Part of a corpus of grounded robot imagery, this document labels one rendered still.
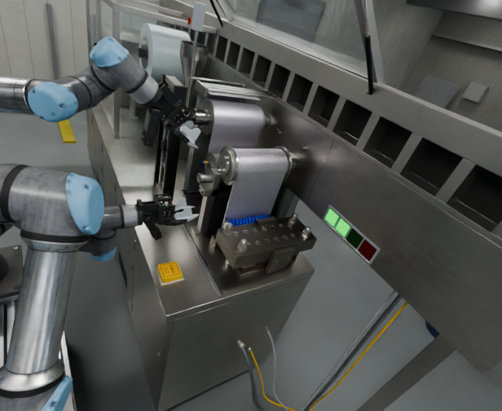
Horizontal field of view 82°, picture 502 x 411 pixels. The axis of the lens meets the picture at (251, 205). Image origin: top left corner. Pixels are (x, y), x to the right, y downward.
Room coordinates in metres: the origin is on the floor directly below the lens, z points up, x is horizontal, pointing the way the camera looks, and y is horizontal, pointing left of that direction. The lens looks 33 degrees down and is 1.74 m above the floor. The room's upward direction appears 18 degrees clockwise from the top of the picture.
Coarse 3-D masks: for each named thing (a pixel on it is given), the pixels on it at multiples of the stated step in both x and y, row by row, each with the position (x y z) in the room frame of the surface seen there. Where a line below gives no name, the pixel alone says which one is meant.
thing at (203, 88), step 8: (200, 88) 1.16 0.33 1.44; (208, 88) 1.14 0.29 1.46; (216, 88) 1.21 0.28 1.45; (224, 88) 1.23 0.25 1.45; (232, 88) 1.26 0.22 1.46; (240, 88) 1.32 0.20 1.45; (232, 96) 1.21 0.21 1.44; (240, 96) 1.25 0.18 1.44; (248, 96) 1.27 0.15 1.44; (256, 96) 1.29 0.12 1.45; (264, 96) 1.32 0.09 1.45; (272, 96) 1.35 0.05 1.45
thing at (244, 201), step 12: (240, 192) 0.96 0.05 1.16; (252, 192) 0.99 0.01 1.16; (264, 192) 1.03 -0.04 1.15; (276, 192) 1.07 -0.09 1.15; (228, 204) 0.93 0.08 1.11; (240, 204) 0.97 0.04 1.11; (252, 204) 1.00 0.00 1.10; (264, 204) 1.05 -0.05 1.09; (228, 216) 0.94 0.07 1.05; (240, 216) 0.98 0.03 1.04; (252, 216) 1.02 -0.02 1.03
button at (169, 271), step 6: (162, 264) 0.71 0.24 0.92; (168, 264) 0.72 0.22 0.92; (174, 264) 0.73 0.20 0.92; (162, 270) 0.69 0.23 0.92; (168, 270) 0.69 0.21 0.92; (174, 270) 0.70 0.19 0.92; (180, 270) 0.71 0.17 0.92; (162, 276) 0.66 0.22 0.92; (168, 276) 0.67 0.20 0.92; (174, 276) 0.68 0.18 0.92; (180, 276) 0.69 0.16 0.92; (162, 282) 0.65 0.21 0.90
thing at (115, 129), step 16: (96, 0) 2.00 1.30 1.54; (112, 0) 1.67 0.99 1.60; (128, 0) 2.12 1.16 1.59; (96, 16) 2.02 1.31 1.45; (112, 16) 1.58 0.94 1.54; (144, 16) 1.65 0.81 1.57; (160, 16) 1.70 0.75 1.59; (112, 32) 1.58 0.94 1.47; (208, 32) 1.88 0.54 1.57; (112, 128) 1.61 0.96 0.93
